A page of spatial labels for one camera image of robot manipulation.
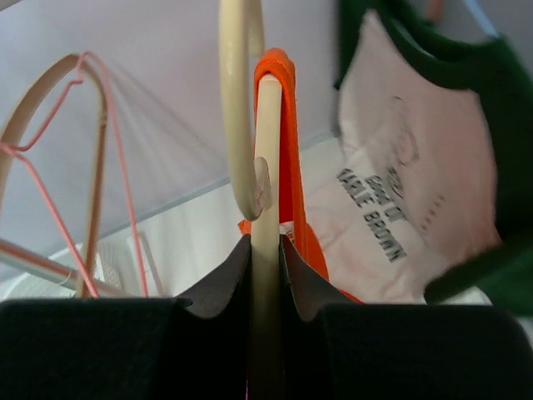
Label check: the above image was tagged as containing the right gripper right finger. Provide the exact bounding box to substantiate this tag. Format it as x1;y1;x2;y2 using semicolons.
280;237;532;399

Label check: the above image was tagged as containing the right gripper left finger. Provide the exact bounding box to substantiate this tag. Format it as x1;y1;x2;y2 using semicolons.
1;236;252;399

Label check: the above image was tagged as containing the beige wooden hanger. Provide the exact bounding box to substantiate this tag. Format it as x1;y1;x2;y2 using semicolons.
0;52;110;298

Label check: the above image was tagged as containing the orange t shirt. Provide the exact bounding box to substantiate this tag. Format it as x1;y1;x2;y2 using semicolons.
237;47;359;303

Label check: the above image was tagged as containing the beige hanger of orange shirt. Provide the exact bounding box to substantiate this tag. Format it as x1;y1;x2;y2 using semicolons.
219;0;284;399

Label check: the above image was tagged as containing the pink wire hanger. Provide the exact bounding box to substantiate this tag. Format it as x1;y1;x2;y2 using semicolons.
1;49;141;296

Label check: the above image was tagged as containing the white printed t shirt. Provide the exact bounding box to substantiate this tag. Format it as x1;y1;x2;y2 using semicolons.
306;10;501;303

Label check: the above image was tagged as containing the dark green t shirt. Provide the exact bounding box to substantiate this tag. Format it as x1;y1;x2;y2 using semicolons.
335;1;532;317

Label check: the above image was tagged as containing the metal clothes rack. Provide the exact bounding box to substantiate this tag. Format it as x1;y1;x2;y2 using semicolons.
0;239;138;298

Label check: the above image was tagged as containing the white perforated plastic basket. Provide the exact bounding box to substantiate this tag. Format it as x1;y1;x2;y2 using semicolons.
0;232;163;299

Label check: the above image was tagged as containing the blue wire hanger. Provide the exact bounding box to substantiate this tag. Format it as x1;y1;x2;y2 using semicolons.
463;0;500;37

